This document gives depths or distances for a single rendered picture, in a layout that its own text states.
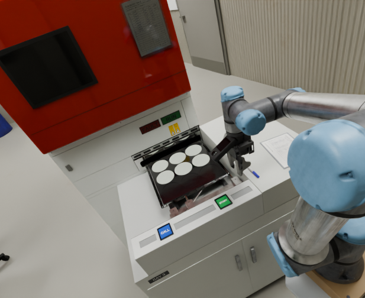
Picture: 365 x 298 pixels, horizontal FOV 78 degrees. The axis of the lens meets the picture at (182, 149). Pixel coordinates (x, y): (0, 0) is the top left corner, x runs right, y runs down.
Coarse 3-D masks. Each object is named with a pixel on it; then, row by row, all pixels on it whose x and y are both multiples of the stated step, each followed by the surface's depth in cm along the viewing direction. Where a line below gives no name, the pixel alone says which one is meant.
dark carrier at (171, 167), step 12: (192, 144) 138; (168, 156) 136; (192, 156) 130; (168, 168) 127; (192, 168) 122; (204, 168) 119; (216, 168) 117; (156, 180) 122; (180, 180) 117; (192, 180) 115; (204, 180) 113; (168, 192) 113; (180, 192) 111
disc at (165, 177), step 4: (164, 172) 126; (168, 172) 125; (172, 172) 124; (160, 176) 124; (164, 176) 123; (168, 176) 122; (172, 176) 121; (160, 180) 121; (164, 180) 121; (168, 180) 120
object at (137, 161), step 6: (192, 132) 140; (198, 132) 140; (180, 138) 139; (186, 138) 140; (168, 144) 138; (174, 144) 139; (156, 150) 137; (162, 150) 138; (144, 156) 136; (150, 156) 137; (138, 162) 136; (138, 168) 138; (144, 168) 140
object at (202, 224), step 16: (224, 192) 96; (240, 192) 94; (256, 192) 91; (192, 208) 94; (208, 208) 92; (224, 208) 90; (240, 208) 90; (256, 208) 94; (160, 224) 92; (176, 224) 91; (192, 224) 88; (208, 224) 88; (224, 224) 92; (240, 224) 96; (144, 240) 89; (176, 240) 86; (192, 240) 90; (208, 240) 94; (144, 256) 84; (160, 256) 88; (176, 256) 92
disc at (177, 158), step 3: (177, 153) 135; (180, 153) 135; (183, 153) 134; (171, 156) 135; (174, 156) 134; (177, 156) 133; (180, 156) 132; (183, 156) 132; (171, 159) 133; (174, 159) 132; (177, 159) 131; (180, 159) 130; (183, 159) 130; (171, 162) 131; (174, 162) 130; (177, 162) 129; (180, 162) 128
